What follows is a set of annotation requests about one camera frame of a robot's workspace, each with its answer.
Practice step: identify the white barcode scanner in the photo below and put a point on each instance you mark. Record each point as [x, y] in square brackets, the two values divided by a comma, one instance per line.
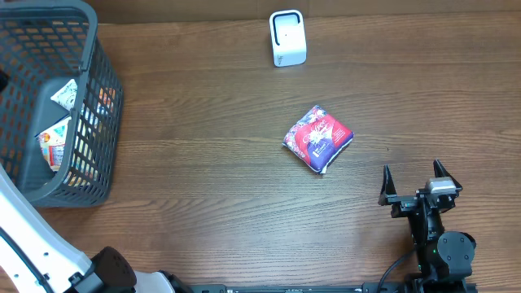
[288, 38]

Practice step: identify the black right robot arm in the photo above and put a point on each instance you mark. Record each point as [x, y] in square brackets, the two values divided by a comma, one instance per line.
[444, 257]

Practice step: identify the red purple pad package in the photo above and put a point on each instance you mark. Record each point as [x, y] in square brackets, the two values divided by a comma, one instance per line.
[317, 138]

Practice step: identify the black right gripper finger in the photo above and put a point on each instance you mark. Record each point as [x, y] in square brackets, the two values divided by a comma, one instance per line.
[440, 171]
[388, 187]

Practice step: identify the grey plastic basket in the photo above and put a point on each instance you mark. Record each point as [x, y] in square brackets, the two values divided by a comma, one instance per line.
[44, 44]

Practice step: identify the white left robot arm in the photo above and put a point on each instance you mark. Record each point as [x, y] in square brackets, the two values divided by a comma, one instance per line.
[37, 259]

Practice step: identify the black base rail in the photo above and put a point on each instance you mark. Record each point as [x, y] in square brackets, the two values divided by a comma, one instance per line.
[366, 287]

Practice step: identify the yellow snack bag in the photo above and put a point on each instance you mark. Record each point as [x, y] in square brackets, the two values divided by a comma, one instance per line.
[52, 143]

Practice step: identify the white tube gold cap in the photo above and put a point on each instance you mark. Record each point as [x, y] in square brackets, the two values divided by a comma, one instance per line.
[66, 96]

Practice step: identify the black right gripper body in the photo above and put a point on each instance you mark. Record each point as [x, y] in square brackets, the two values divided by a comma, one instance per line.
[403, 203]

